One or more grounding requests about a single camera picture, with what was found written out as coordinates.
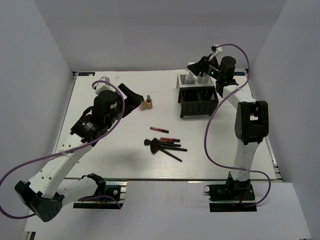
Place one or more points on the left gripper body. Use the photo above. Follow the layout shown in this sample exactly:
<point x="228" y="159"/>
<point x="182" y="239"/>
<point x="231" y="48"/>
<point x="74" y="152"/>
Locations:
<point x="113" y="116"/>

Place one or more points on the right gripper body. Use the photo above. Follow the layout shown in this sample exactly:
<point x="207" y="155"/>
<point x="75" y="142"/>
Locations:
<point x="214" y="70"/>

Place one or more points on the pink teal cosmetic tube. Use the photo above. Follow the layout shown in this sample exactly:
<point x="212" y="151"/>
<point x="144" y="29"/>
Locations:
<point x="189" y="78"/>

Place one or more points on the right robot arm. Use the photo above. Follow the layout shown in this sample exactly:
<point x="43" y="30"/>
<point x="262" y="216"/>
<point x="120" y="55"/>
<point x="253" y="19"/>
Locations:
<point x="252" y="116"/>

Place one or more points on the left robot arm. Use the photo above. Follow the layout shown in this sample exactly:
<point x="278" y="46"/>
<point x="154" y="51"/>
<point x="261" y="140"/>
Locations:
<point x="43" y="193"/>

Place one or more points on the black round makeup brush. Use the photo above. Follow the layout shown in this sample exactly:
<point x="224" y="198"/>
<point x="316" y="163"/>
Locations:
<point x="148" y="142"/>

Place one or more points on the black fan makeup brush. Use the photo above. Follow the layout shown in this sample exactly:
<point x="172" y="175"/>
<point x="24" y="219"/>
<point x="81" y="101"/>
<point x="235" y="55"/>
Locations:
<point x="155" y="147"/>

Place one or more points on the left foundation bottle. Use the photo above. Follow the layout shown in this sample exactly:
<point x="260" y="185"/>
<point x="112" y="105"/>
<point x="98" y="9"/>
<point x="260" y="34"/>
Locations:
<point x="143" y="105"/>

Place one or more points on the foundation bottle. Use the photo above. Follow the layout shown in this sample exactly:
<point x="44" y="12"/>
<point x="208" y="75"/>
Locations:
<point x="143" y="105"/>
<point x="149" y="102"/>

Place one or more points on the right foundation bottle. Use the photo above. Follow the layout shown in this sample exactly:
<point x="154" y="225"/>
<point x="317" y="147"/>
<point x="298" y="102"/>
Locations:
<point x="149" y="102"/>

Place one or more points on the black metal organizer rack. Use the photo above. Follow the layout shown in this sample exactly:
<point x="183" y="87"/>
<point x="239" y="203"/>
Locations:
<point x="197" y="100"/>

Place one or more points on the red black lip gloss tube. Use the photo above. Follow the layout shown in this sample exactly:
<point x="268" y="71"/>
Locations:
<point x="159" y="130"/>

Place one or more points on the white table board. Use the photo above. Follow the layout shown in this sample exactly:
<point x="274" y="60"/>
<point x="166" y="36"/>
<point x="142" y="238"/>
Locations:
<point x="210" y="142"/>

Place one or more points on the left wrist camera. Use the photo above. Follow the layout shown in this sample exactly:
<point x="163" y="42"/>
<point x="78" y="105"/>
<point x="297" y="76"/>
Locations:
<point x="100" y="86"/>

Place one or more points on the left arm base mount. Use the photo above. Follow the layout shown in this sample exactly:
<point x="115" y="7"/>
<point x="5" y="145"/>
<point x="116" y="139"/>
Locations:
<point x="112" y="198"/>

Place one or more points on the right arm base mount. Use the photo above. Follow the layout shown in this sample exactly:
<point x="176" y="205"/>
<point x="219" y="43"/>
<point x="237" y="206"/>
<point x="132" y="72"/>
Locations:
<point x="221" y="201"/>

